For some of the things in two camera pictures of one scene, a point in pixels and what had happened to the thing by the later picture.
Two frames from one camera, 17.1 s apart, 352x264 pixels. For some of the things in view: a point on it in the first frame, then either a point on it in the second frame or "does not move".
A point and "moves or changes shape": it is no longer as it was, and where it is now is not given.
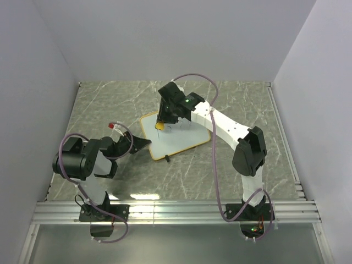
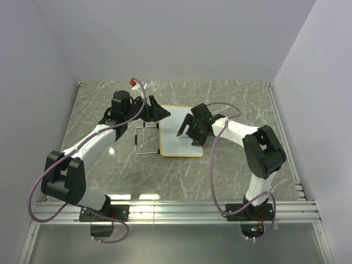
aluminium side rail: [300, 191] does not move
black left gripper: [138, 143] → [155, 113]
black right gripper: [162, 117] → [189, 119]
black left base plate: [88, 213] does not move
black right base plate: [259, 213] does not move
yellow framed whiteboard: [175, 137] moves or changes shape
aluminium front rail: [170, 212] does not move
